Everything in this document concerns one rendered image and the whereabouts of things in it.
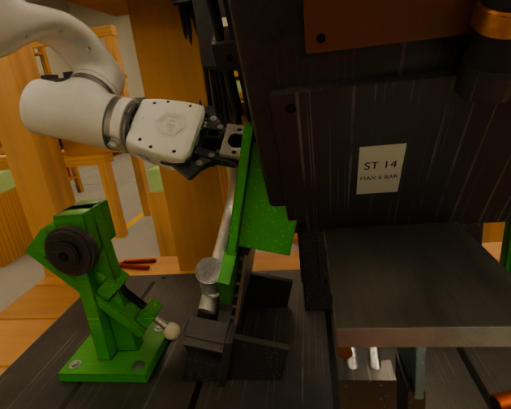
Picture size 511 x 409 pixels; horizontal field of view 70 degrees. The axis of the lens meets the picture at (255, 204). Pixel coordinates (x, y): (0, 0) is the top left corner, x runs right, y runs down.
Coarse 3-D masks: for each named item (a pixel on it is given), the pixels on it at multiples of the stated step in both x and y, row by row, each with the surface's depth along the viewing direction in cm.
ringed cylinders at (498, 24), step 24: (480, 0) 24; (504, 0) 22; (480, 24) 24; (504, 24) 23; (480, 48) 25; (504, 48) 24; (480, 72) 26; (504, 72) 25; (480, 96) 27; (504, 96) 27
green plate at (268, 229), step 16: (240, 160) 43; (256, 160) 44; (240, 176) 43; (256, 176) 44; (240, 192) 44; (256, 192) 45; (240, 208) 45; (256, 208) 46; (272, 208) 46; (240, 224) 47; (256, 224) 47; (272, 224) 46; (288, 224) 46; (240, 240) 48; (256, 240) 47; (272, 240) 47; (288, 240) 47
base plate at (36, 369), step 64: (64, 320) 75; (256, 320) 68; (320, 320) 66; (0, 384) 59; (64, 384) 58; (128, 384) 56; (192, 384) 55; (256, 384) 53; (320, 384) 52; (448, 384) 50
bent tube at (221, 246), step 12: (228, 132) 54; (240, 132) 54; (228, 144) 53; (240, 144) 57; (228, 156) 53; (228, 192) 63; (228, 204) 63; (228, 216) 63; (228, 228) 62; (216, 252) 60; (204, 300) 56; (216, 300) 56; (204, 312) 58; (216, 312) 56
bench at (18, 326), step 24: (144, 264) 100; (168, 264) 98; (264, 264) 92; (288, 264) 91; (48, 288) 93; (72, 288) 91; (0, 312) 84; (24, 312) 83; (48, 312) 82; (0, 336) 75; (24, 336) 74; (0, 360) 68
